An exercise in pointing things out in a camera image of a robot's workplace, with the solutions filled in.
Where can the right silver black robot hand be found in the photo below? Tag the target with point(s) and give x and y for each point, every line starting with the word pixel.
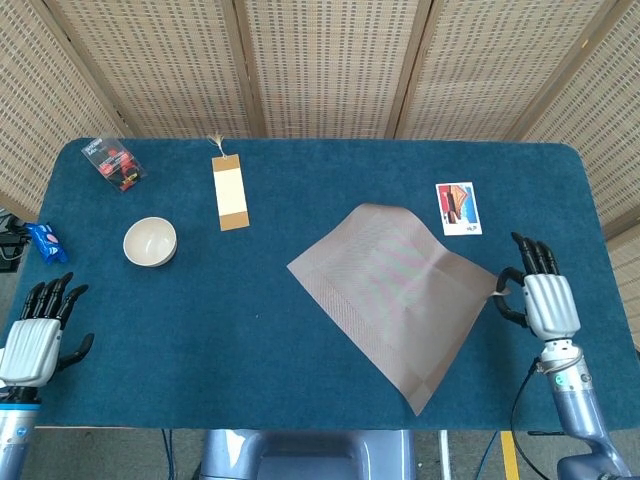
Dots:
pixel 550 305

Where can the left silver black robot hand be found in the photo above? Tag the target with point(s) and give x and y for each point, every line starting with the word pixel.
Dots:
pixel 30 350

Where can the gray woven placemat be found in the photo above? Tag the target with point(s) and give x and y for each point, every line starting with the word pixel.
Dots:
pixel 390 290

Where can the white ceramic bowl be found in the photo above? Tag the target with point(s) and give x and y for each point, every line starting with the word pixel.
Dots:
pixel 150 242

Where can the right blue-gray robot arm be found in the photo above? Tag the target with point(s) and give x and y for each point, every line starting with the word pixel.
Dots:
pixel 580 410

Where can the blue snack packet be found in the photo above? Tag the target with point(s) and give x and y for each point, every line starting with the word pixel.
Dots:
pixel 47 242

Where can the colourful picture postcard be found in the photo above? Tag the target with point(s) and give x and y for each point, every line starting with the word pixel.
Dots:
pixel 457 207

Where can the blue velvet tablecloth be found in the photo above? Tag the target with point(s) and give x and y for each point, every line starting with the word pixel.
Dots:
pixel 200 325

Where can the white table leg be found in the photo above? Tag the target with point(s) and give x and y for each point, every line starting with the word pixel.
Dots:
pixel 445 455

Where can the brown and cream bookmark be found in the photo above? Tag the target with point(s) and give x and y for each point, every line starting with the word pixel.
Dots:
pixel 231 195

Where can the blue-gray robot torso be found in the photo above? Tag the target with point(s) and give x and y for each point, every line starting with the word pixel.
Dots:
pixel 310 455

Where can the woven bamboo folding screen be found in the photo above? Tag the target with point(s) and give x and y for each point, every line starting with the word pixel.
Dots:
pixel 325 65

